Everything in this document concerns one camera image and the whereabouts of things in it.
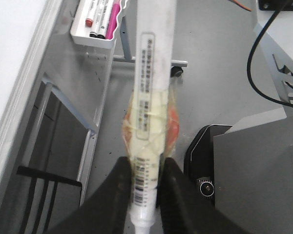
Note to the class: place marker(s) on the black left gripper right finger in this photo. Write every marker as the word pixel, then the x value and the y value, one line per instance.
pixel 183 211

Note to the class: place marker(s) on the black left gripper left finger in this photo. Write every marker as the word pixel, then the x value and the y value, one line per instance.
pixel 105 211

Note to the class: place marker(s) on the white black-tip whiteboard marker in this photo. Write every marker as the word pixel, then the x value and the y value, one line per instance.
pixel 149 109

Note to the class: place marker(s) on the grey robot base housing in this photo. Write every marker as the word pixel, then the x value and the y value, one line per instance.
pixel 253 160

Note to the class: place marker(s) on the black device with round knob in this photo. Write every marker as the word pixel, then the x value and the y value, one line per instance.
pixel 199 160

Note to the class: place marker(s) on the grey perforated stand panel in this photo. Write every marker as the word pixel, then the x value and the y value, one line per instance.
pixel 79 76

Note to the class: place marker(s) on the grey stand leg with caster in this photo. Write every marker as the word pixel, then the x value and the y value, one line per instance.
pixel 147 51

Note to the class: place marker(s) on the white wavy-edged marker tray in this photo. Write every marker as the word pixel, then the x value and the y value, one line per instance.
pixel 80 33

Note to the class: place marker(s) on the pink highlighter marker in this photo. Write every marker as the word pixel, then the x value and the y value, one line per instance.
pixel 113 19

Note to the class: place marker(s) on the black-capped white marker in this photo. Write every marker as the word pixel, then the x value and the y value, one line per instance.
pixel 97 19
pixel 105 19

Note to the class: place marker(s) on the red-capped white marker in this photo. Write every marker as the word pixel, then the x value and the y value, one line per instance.
pixel 91 13

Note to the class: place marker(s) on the dark panel with grey frame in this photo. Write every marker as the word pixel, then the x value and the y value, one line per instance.
pixel 58 150

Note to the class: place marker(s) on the black strap bands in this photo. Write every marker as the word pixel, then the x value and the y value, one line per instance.
pixel 50 200

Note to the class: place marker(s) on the white whiteboard with aluminium frame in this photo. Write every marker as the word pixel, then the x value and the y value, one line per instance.
pixel 25 29

